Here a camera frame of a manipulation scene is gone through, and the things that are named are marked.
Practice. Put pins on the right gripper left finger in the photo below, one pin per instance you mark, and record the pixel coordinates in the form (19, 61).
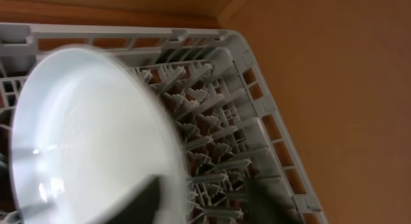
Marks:
(142, 208)

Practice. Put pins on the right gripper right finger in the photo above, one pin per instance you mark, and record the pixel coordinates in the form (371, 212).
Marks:
(265, 208)

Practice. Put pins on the grey dishwasher rack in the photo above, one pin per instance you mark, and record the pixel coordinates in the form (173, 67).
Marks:
(210, 80)

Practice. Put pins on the light blue plate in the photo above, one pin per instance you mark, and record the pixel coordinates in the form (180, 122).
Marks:
(86, 136)

